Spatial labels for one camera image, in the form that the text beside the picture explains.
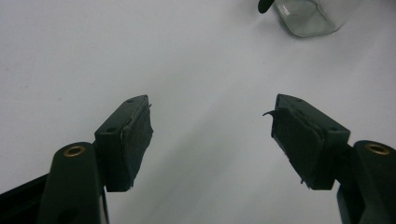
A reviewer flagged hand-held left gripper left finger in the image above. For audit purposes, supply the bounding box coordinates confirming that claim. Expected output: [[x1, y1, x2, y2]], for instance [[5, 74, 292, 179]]
[[36, 94, 154, 224]]

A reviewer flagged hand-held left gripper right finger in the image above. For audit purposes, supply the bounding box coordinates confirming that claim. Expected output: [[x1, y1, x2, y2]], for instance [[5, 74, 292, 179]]
[[262, 93, 396, 224]]

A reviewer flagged clear glass jar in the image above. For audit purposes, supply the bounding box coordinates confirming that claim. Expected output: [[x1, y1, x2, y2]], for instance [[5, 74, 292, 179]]
[[273, 0, 351, 38]]

